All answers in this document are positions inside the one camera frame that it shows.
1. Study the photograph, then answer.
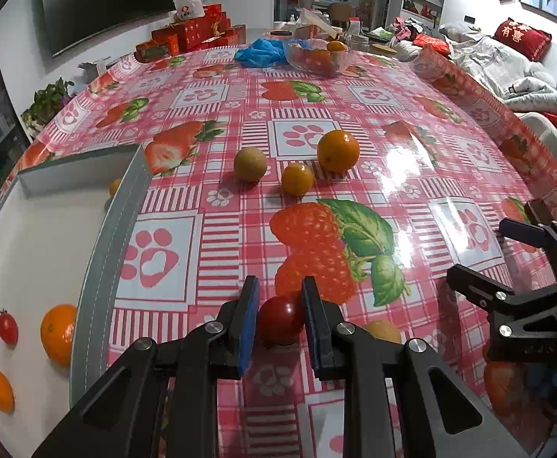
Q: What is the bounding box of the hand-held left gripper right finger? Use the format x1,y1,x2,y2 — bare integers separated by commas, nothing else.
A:
301,276,530,458

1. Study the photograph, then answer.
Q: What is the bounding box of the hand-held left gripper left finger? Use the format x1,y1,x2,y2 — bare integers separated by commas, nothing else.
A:
30,275,261,458

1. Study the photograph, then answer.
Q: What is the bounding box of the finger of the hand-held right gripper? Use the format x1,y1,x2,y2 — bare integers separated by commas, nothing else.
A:
498,199,557,287
445,263,557,339

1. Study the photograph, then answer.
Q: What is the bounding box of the red cherry tomato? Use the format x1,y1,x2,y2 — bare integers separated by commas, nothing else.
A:
0,308,19,345
258,296,305,345

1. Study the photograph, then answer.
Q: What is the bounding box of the grey shallow box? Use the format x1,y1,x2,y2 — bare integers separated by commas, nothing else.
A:
0,143,154,440

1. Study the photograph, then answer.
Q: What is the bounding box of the round brown-green fruit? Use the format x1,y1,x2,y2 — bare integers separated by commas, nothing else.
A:
363,319,402,344
233,146,268,183

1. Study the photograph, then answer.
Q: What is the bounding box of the strawberry print tablecloth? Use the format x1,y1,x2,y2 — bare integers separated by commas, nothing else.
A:
0,45,557,458

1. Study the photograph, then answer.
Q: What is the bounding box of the sofa with grey blanket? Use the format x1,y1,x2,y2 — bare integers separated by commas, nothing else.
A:
397,21,557,173

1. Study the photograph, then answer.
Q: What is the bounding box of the red embroidered pillow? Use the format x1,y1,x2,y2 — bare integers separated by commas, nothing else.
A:
492,19,552,62

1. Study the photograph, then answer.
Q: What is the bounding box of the red cloth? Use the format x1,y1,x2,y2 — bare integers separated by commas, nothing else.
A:
414,33,451,55

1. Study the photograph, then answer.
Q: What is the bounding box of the clear glass bowl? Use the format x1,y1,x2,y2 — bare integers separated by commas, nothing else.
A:
283,38,355,77

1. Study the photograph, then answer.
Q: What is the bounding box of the blue plastic bag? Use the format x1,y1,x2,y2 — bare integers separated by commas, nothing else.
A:
234,38,289,68

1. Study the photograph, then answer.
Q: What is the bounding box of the wooden chair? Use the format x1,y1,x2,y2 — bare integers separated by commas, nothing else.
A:
328,2,355,27

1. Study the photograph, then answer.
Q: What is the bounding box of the stack of red gift boxes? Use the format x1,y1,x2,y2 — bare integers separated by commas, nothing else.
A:
135,4,247,63

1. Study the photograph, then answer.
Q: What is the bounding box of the green potted plant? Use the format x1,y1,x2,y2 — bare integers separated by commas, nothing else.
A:
21,77,76,129

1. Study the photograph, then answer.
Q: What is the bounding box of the white plastic bag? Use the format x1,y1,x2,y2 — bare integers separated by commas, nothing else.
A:
172,0,205,22

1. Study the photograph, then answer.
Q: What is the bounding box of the black television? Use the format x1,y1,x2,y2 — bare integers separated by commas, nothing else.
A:
40,0,176,58

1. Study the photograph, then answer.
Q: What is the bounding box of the red wall picture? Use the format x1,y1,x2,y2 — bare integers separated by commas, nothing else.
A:
402,0,444,22

